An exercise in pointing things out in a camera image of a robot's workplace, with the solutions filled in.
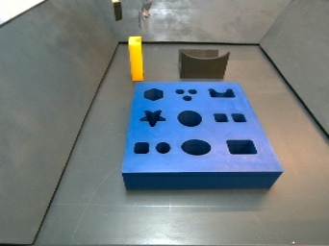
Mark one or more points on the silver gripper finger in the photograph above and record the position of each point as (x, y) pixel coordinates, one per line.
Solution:
(145, 13)
(117, 9)

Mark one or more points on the yellow arch block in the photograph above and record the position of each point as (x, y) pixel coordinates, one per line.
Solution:
(135, 51)

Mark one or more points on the blue foam shape board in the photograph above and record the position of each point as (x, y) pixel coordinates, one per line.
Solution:
(194, 137)

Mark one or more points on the black curved bracket stand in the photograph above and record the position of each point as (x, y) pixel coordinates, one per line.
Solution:
(202, 64)

